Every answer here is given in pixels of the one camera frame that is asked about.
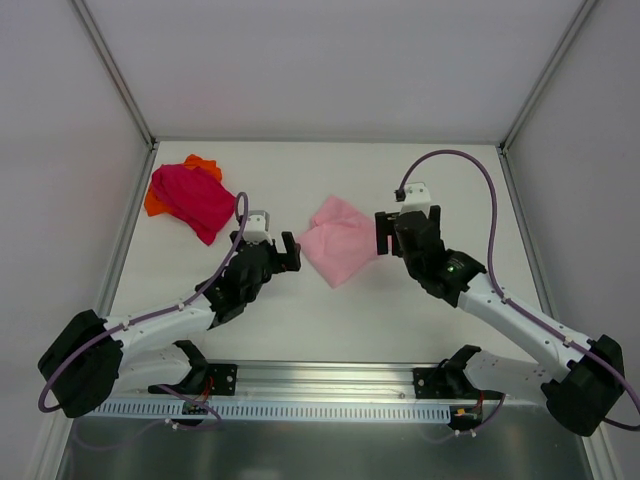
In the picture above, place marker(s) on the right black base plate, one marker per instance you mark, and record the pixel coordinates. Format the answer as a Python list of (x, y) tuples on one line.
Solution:
[(439, 383)]

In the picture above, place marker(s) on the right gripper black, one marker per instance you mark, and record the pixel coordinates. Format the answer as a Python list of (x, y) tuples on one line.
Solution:
[(406, 228)]

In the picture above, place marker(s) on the right aluminium frame post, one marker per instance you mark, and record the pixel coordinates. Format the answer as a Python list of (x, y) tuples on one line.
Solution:
[(560, 51)]

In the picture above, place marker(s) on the aluminium mounting rail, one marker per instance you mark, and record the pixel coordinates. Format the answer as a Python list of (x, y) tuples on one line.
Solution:
[(326, 381)]

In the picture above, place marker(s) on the orange folded t shirt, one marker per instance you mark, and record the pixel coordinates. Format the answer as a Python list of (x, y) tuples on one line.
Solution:
[(152, 202)]

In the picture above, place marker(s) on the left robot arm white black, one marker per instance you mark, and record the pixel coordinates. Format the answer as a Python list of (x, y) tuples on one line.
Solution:
[(93, 357)]

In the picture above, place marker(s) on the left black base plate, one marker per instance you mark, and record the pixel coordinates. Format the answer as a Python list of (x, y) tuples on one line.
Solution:
[(213, 379)]

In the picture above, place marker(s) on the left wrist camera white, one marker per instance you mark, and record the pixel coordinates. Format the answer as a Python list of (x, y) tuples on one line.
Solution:
[(256, 228)]

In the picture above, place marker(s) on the left aluminium frame post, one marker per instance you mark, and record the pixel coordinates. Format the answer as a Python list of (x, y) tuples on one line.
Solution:
[(94, 33)]

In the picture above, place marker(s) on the light pink t shirt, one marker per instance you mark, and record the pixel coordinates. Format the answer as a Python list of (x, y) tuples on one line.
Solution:
[(340, 241)]

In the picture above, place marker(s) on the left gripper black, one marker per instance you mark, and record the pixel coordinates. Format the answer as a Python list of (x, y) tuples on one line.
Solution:
[(273, 253)]

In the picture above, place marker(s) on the white slotted cable duct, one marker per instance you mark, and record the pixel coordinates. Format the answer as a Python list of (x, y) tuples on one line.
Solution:
[(242, 410)]

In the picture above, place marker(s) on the aluminium frame post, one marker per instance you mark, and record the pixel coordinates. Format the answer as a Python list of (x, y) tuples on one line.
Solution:
[(560, 51), (94, 33)]

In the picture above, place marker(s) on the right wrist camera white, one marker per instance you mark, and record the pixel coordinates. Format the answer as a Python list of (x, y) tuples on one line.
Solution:
[(413, 197)]

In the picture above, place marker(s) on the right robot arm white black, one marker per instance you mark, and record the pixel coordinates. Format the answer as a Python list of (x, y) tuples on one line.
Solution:
[(576, 378)]

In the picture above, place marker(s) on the magenta folded t shirt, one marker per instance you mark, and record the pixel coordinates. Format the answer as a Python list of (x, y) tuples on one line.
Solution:
[(196, 197)]

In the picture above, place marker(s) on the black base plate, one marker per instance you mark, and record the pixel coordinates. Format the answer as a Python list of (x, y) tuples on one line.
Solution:
[(213, 379), (439, 383)]

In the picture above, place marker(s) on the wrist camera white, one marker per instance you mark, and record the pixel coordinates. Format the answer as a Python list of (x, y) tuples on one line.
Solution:
[(413, 197), (256, 228)]

